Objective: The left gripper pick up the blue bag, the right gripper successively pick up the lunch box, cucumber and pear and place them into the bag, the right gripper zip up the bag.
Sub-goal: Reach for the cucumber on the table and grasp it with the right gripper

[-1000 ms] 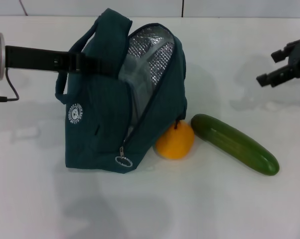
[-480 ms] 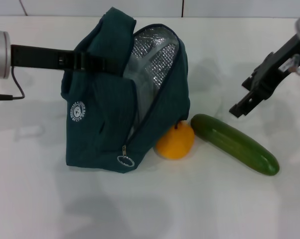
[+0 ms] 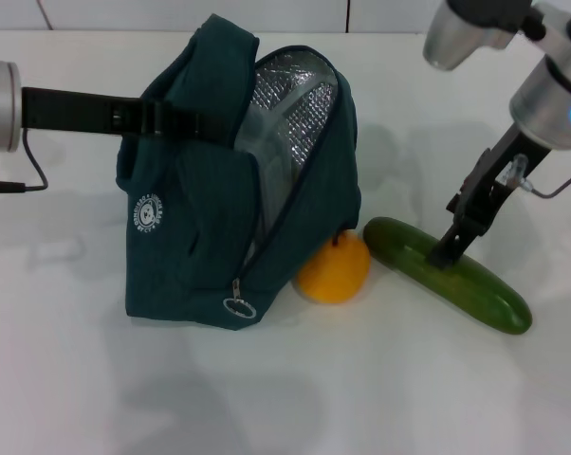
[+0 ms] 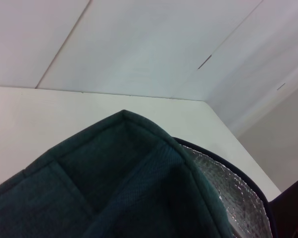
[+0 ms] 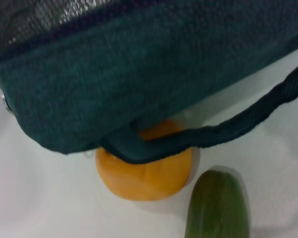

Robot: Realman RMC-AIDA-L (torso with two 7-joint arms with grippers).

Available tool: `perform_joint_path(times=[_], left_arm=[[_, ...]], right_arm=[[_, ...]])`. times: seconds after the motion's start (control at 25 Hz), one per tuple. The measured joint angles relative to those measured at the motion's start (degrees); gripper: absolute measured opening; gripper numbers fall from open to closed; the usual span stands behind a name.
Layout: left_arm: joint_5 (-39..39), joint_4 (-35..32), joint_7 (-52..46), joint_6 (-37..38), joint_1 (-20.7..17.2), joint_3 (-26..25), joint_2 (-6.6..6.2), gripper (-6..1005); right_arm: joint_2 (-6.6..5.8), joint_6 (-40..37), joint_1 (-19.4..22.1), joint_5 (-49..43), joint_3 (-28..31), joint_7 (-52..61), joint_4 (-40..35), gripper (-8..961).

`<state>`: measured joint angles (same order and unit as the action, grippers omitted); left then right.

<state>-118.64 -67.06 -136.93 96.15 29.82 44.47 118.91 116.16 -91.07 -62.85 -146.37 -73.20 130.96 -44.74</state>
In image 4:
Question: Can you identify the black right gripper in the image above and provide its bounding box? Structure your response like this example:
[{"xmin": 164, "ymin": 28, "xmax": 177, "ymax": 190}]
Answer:
[{"xmin": 271, "ymin": 173, "xmax": 298, "ymax": 238}]

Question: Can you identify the dark teal insulated lunch bag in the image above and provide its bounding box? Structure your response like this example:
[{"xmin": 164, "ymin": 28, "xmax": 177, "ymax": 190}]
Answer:
[{"xmin": 0, "ymin": 109, "xmax": 276, "ymax": 238}]

